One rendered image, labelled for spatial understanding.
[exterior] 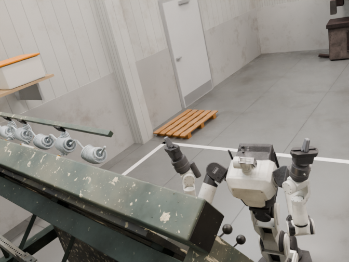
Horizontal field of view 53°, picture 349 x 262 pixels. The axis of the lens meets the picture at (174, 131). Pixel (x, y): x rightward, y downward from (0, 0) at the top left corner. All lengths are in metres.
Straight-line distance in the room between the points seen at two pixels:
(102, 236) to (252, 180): 1.01
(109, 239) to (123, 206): 0.31
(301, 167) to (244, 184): 0.43
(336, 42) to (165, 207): 8.29
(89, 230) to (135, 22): 5.37
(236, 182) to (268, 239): 0.66
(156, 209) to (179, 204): 0.07
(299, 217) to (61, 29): 4.31
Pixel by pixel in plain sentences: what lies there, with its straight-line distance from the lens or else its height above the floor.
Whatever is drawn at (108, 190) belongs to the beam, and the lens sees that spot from 1.00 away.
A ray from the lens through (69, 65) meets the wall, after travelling 5.37.
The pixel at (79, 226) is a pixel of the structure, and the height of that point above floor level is 1.66.
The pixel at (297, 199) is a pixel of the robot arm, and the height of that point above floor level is 1.32.
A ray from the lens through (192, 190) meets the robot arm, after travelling 2.00.
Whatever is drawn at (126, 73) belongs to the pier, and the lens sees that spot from 5.79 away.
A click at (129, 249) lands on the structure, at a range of 1.16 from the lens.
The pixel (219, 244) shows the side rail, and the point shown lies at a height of 1.79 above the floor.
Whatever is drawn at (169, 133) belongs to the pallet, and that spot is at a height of 0.10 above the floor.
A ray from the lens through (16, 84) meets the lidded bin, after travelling 4.20.
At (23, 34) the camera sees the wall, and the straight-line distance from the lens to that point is 5.04.
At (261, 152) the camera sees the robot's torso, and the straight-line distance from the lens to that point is 2.10.
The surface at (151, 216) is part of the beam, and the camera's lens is 0.86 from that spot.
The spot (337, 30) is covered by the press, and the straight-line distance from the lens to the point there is 8.90.
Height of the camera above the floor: 2.37
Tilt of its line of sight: 22 degrees down
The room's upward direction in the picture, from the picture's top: 13 degrees counter-clockwise
